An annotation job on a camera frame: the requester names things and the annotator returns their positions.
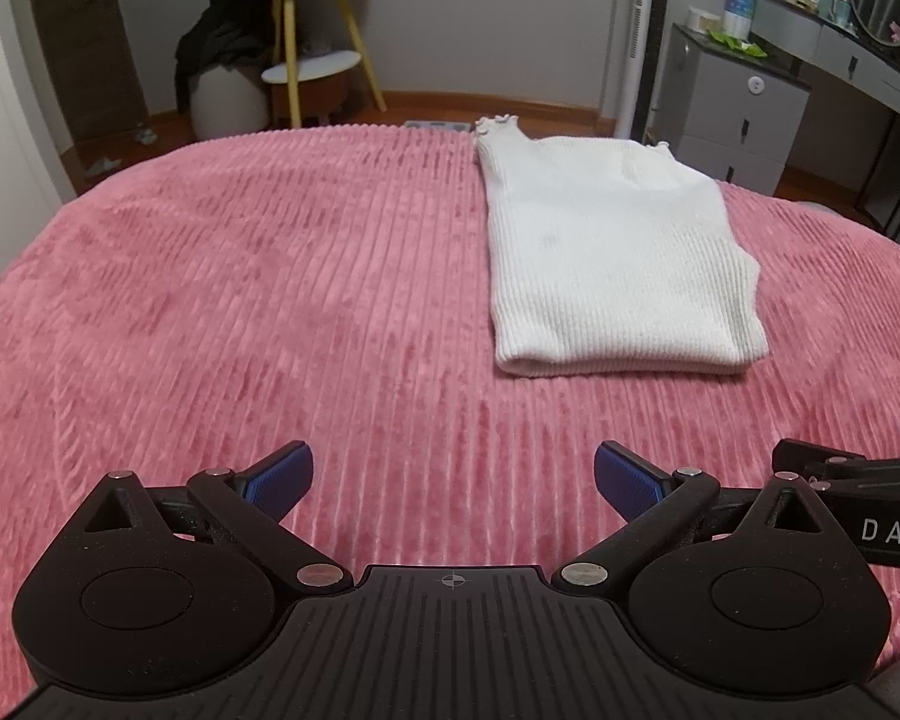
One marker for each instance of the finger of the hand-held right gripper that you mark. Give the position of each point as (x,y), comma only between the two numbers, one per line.
(847,466)

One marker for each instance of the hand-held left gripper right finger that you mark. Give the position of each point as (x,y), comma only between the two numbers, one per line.
(626,476)

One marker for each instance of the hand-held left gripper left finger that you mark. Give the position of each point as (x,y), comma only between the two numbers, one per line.
(281,476)

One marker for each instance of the white knit sweater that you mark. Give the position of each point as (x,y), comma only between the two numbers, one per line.
(607,262)

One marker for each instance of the pink ribbed blanket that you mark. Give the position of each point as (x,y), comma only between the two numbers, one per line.
(232,300)

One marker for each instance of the grey nightstand with drawers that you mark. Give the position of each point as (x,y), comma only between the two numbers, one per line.
(727,120)

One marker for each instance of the grey slipper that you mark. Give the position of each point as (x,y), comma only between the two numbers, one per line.
(145,135)
(103,166)

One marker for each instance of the white round pouf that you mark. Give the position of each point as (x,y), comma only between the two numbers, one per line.
(229,101)

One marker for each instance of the brown round stool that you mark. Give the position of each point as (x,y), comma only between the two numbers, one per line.
(315,99)

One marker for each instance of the grey flat floor device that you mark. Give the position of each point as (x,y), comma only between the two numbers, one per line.
(439,125)

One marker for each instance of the grey vanity desk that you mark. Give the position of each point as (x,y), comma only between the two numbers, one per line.
(840,45)

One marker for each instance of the green wrapper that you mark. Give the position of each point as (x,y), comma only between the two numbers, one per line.
(735,43)

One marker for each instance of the blue bottle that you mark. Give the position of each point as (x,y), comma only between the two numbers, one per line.
(844,7)

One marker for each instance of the white tower fan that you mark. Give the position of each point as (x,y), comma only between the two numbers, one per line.
(634,37)

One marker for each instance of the round side table yellow legs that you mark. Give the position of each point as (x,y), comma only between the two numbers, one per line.
(290,37)

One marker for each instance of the black clothing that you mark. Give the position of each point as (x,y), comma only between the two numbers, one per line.
(217,37)

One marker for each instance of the blue and white box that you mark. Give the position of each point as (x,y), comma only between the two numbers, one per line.
(738,13)

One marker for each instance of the white round container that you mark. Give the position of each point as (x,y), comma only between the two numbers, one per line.
(702,19)

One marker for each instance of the dark brown door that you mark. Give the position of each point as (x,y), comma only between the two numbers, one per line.
(82,37)

